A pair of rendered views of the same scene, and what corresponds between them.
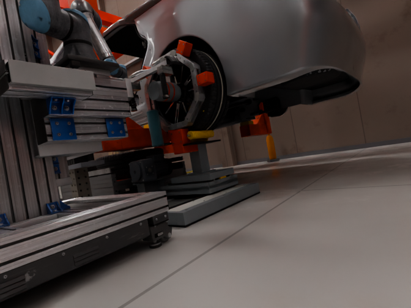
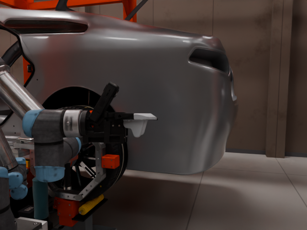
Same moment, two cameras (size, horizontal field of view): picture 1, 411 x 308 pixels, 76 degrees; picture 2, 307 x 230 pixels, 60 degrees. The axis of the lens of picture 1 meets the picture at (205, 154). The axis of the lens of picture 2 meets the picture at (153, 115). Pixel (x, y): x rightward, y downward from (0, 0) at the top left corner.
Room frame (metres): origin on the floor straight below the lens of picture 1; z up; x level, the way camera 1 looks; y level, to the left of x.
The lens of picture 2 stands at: (0.15, 0.28, 1.32)
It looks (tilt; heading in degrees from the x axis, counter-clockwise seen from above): 6 degrees down; 338
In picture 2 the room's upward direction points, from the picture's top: straight up
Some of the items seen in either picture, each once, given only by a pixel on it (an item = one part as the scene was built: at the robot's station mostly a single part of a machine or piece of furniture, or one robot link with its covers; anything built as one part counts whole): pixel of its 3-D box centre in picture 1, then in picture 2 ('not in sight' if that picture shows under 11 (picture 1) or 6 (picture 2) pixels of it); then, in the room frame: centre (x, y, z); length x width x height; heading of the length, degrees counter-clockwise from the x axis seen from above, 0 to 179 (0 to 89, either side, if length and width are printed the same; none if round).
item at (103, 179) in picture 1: (55, 188); not in sight; (2.93, 1.70, 0.28); 2.47 x 0.09 x 0.22; 50
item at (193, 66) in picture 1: (172, 92); (66, 157); (1.94, 0.16, 0.85); 0.54 x 0.07 x 0.54; 50
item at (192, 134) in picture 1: (201, 134); (92, 203); (1.94, 0.01, 0.51); 0.29 x 0.06 x 0.06; 140
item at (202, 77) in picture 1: (205, 79); (110, 161); (1.74, -0.08, 0.85); 0.09 x 0.08 x 0.07; 50
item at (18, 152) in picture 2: (133, 86); (20, 151); (1.89, 0.42, 0.93); 0.09 x 0.05 x 0.05; 140
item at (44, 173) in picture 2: not in sight; (52, 158); (0.93, 0.27, 1.12); 0.11 x 0.08 x 0.11; 156
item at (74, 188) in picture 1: (82, 196); not in sight; (1.99, 0.97, 0.21); 0.10 x 0.10 x 0.42; 50
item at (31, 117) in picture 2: not in sight; (47, 124); (0.91, 0.27, 1.21); 0.11 x 0.08 x 0.09; 66
